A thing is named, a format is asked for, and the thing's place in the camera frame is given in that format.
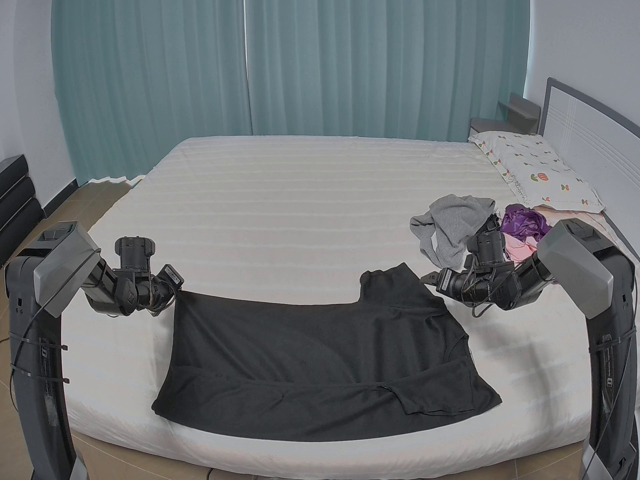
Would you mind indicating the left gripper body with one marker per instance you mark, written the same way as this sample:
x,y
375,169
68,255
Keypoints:
x,y
171,283

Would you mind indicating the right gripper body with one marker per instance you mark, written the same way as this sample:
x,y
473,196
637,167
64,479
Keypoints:
x,y
450,283

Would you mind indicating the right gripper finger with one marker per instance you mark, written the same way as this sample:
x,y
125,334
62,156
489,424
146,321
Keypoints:
x,y
430,279

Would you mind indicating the black T-shirt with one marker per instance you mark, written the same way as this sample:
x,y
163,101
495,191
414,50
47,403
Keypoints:
x,y
310,358

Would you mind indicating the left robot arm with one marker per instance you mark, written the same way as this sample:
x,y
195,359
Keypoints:
x,y
60,268

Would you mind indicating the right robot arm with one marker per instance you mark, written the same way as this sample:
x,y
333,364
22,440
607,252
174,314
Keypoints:
x,y
580,268

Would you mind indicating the bed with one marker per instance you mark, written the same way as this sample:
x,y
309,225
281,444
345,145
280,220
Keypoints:
x,y
300,208

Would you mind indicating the grey garment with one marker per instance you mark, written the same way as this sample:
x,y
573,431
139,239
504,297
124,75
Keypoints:
x,y
452,223

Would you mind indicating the small black garment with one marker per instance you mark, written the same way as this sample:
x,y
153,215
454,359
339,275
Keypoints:
x,y
492,224

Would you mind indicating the pink garment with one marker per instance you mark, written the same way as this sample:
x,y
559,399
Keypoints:
x,y
517,250

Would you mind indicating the purple garment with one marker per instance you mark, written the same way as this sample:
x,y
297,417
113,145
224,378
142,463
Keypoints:
x,y
522,223

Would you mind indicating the white printed pillow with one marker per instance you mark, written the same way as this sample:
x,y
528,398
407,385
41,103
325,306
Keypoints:
x,y
535,168

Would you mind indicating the black chest of drawers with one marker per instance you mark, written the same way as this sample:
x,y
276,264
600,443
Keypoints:
x,y
17,203

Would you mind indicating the grey bedside table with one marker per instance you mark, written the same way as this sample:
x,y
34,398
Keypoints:
x,y
517,113

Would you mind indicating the blue-green curtain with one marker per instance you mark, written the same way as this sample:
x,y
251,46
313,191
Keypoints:
x,y
390,48
150,68

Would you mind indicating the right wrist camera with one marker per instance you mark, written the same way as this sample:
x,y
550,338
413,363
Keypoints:
x,y
472,248

